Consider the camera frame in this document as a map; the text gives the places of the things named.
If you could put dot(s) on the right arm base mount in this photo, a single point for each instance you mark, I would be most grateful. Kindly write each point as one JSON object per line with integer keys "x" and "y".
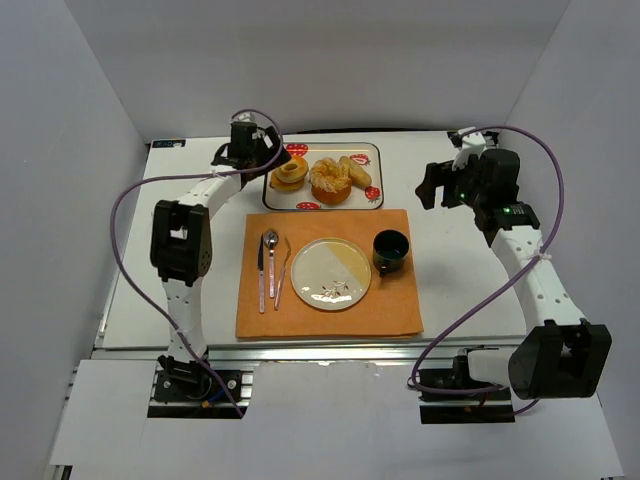
{"x": 455, "y": 408}

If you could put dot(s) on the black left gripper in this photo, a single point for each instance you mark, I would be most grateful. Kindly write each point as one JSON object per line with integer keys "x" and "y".
{"x": 270, "y": 151}

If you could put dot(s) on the strawberry pattern white tray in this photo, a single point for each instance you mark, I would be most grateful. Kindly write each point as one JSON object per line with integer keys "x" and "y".
{"x": 365, "y": 154}

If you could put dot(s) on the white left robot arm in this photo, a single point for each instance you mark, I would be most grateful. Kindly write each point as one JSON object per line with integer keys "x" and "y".
{"x": 182, "y": 247}

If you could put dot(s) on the pink handled spoon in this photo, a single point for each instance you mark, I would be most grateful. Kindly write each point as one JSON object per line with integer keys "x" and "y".
{"x": 271, "y": 239}

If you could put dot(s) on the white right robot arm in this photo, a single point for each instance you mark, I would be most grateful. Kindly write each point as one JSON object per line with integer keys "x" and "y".
{"x": 563, "y": 354}

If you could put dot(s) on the sandwich bagel bread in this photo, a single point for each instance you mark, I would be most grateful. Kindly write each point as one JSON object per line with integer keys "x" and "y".
{"x": 290, "y": 176}

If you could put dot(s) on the oblong yellow bread roll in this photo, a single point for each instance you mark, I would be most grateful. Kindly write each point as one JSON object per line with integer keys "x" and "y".
{"x": 359, "y": 176}

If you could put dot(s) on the dark green mug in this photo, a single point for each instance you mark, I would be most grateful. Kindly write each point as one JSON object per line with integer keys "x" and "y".
{"x": 390, "y": 250}

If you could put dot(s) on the cream and yellow plate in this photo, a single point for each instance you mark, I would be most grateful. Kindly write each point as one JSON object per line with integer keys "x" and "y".
{"x": 331, "y": 274}

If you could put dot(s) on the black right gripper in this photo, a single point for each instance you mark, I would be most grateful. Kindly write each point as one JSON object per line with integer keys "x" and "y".
{"x": 445, "y": 185}

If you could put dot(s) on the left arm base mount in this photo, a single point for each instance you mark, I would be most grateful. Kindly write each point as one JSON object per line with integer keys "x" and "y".
{"x": 174, "y": 399}

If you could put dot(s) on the pink handled knife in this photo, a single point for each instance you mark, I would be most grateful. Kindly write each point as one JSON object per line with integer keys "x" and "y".
{"x": 261, "y": 275}

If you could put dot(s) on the orange cloth placemat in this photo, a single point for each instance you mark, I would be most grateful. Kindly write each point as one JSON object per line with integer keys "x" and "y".
{"x": 389, "y": 309}

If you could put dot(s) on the pink handled fork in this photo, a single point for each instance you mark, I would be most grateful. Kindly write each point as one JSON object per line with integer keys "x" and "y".
{"x": 282, "y": 275}

